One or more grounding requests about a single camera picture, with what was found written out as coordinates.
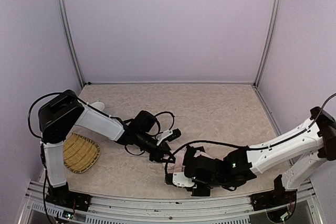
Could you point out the pink folding umbrella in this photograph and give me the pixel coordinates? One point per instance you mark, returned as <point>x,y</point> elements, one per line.
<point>181,157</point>

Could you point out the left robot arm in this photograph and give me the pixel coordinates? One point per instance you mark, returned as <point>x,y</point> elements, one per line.
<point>66,113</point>

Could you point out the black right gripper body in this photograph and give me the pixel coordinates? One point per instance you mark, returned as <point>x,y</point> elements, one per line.
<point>189,166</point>

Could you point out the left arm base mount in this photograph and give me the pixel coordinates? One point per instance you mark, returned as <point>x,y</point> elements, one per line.
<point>69,199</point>

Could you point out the front aluminium rail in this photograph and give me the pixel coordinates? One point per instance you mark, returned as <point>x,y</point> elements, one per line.
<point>114,209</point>

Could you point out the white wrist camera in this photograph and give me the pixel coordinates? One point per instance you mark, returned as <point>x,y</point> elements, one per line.
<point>168,135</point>
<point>179,180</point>

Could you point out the left aluminium frame post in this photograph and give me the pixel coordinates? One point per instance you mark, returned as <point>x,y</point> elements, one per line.
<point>70,43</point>

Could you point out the woven bamboo tray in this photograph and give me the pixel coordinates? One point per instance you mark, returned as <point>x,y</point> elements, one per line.
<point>80,153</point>

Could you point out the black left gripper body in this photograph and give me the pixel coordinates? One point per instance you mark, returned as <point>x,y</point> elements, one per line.
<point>156,153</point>

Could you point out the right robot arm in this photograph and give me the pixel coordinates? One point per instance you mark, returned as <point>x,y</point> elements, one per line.
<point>313,141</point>

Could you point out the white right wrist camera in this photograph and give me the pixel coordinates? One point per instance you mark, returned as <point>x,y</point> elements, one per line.
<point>179,180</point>

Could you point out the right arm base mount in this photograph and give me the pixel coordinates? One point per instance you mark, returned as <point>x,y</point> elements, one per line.
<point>271,199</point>

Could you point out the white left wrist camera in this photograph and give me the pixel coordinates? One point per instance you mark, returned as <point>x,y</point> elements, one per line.
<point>168,135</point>

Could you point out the light blue white mug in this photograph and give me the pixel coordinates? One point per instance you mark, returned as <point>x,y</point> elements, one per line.
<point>98,105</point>

